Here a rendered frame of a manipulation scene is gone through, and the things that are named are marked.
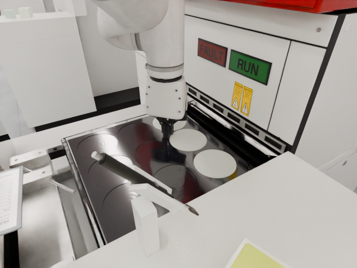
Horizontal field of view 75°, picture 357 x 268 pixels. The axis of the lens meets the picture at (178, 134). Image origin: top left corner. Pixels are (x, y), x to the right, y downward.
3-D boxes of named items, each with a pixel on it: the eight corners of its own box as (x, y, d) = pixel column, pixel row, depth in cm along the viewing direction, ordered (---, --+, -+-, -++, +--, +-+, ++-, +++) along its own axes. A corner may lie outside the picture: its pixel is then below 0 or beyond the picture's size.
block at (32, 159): (49, 155, 61) (45, 146, 59) (50, 162, 58) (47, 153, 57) (13, 166, 57) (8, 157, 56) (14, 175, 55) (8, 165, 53)
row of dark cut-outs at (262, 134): (178, 84, 81) (178, 78, 80) (284, 153, 51) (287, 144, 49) (177, 85, 81) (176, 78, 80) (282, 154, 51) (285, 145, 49)
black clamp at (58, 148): (64, 151, 62) (61, 143, 60) (65, 155, 60) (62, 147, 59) (49, 155, 60) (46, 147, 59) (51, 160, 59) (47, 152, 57)
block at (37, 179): (53, 174, 55) (49, 164, 53) (56, 183, 53) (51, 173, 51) (14, 187, 52) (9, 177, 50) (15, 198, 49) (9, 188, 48)
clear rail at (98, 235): (66, 140, 65) (65, 136, 64) (110, 256, 38) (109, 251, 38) (60, 142, 64) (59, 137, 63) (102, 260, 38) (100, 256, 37)
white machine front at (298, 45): (143, 83, 115) (134, -14, 92) (280, 192, 58) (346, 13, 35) (137, 84, 114) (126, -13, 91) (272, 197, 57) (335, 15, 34)
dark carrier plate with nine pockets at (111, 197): (176, 109, 78) (176, 107, 78) (253, 170, 54) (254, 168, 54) (67, 141, 63) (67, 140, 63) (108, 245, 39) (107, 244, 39)
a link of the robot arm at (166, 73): (138, 65, 51) (139, 78, 52) (177, 69, 49) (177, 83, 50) (153, 54, 57) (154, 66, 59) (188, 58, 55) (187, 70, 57)
